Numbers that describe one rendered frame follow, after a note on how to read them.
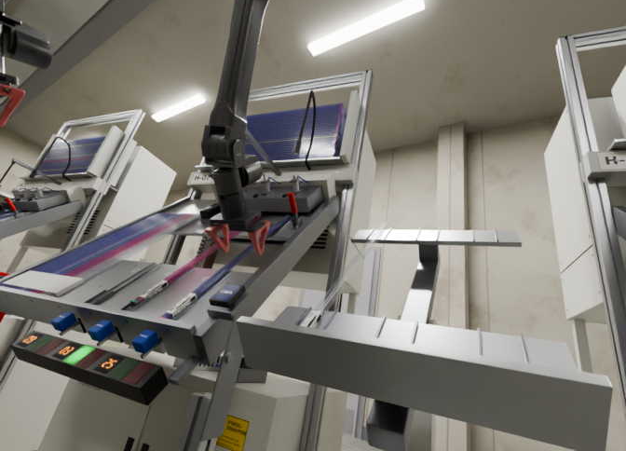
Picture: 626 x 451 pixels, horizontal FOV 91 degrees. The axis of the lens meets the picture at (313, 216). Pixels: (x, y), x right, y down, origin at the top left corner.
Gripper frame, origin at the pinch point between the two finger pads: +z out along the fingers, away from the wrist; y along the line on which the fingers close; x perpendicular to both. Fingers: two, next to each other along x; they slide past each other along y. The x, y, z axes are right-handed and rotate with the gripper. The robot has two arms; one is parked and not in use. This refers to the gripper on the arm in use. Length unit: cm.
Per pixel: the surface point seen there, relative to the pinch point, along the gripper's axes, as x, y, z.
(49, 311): 26.4, 31.9, 3.4
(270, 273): 4.7, -9.8, 2.5
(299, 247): -10.3, -9.8, 3.7
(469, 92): -377, -68, -17
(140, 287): 16.0, 16.8, 2.2
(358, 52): -323, 48, -74
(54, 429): 29, 56, 47
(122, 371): 33.6, -0.4, 2.9
